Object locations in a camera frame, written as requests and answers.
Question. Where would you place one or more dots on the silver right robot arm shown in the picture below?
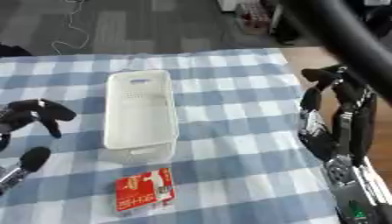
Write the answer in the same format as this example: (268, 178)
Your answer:
(360, 192)

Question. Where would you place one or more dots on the black curved bar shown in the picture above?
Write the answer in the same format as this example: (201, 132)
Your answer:
(347, 38)

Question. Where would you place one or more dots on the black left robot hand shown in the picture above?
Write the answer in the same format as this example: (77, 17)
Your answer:
(43, 110)

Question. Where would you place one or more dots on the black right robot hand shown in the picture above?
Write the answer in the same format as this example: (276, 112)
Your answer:
(352, 116)

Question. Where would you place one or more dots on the red snack packet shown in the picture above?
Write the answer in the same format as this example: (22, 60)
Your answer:
(144, 189)

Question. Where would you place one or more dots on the white plastic basket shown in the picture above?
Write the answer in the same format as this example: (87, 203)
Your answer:
(140, 113)

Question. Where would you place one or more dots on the dark object at table edge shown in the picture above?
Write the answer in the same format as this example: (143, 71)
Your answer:
(11, 50)

